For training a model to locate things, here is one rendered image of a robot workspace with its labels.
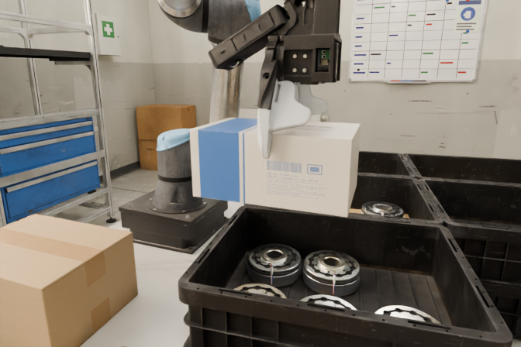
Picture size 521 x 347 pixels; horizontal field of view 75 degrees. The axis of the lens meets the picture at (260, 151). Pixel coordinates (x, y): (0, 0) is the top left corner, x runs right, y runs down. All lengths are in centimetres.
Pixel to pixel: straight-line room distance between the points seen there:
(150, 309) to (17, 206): 183
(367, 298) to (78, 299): 52
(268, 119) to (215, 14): 52
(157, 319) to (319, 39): 65
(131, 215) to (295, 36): 83
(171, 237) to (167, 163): 22
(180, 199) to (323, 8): 77
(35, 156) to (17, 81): 111
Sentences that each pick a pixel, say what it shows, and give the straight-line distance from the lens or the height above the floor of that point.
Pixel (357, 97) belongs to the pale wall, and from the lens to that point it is 389.
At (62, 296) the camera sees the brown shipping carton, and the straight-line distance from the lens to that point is 74.
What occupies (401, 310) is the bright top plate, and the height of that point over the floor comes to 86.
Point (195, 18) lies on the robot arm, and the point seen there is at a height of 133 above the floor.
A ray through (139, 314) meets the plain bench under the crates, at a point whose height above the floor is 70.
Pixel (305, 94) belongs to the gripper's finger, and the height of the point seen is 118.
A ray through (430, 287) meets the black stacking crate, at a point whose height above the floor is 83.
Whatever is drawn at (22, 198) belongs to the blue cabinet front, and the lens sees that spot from 259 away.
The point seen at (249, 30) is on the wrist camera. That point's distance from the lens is 44.
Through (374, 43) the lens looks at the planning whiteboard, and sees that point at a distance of 387.
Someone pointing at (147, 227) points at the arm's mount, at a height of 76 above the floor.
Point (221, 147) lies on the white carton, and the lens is 42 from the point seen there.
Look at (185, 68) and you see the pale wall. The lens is 457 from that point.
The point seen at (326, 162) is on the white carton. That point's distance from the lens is 39.
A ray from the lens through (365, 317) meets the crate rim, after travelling 46.
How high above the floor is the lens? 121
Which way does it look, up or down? 13 degrees down
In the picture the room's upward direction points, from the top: straight up
